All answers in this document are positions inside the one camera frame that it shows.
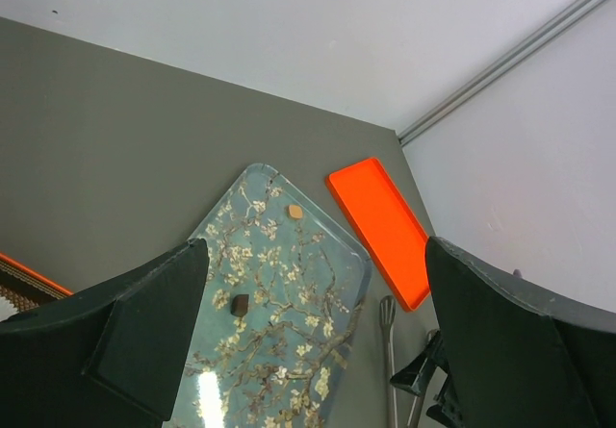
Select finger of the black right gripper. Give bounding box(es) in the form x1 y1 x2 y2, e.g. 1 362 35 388
426 379 465 426
390 339 449 394

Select blossom pattern serving tray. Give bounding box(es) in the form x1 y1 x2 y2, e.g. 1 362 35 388
169 164 372 427

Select orange box lid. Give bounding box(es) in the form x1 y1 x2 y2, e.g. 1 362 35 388
325 157 430 312

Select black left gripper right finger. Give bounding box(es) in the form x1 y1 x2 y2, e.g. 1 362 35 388
425 238 615 427

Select orange chocolate box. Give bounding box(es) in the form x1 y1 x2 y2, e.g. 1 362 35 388
0 254 72 321

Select silver metal tongs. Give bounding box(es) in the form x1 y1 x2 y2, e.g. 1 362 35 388
379 295 437 427

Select dark square chocolate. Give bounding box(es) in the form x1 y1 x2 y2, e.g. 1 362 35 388
230 293 250 317

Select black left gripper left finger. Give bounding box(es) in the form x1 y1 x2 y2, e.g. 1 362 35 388
1 239 209 427

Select tan round chocolate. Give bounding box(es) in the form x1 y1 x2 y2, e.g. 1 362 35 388
287 204 303 220

